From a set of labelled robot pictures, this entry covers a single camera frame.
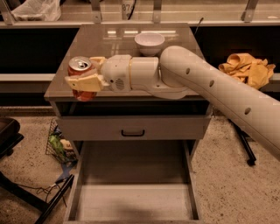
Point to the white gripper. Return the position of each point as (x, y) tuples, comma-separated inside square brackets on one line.
[(115, 73)]

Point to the red coke can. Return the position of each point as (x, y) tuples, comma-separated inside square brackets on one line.
[(76, 67)]

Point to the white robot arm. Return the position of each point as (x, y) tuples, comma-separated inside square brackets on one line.
[(170, 75)]

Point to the grey drawer cabinet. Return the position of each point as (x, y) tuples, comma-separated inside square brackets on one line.
[(108, 40)]

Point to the closed grey drawer front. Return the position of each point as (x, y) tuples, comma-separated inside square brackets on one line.
[(157, 127)]

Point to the open grey middle drawer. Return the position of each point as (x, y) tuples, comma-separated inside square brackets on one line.
[(134, 182)]

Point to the white ceramic bowl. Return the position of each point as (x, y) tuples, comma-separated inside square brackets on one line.
[(149, 43)]

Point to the white plastic bag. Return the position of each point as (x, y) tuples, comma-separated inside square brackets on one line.
[(38, 10)]

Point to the black office chair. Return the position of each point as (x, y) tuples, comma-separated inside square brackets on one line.
[(9, 135)]

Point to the blue tape strip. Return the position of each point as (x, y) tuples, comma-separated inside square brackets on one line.
[(66, 168)]

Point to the black stand leg left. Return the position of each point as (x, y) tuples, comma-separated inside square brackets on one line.
[(44, 206)]

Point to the yellow crumpled cloth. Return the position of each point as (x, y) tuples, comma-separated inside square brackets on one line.
[(247, 69)]

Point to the black metal stand base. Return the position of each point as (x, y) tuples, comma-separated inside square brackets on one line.
[(243, 138)]

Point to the black drawer handle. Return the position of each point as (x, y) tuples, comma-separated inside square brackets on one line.
[(139, 133)]

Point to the wire basket with snacks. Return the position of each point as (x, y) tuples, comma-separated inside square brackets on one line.
[(57, 146)]

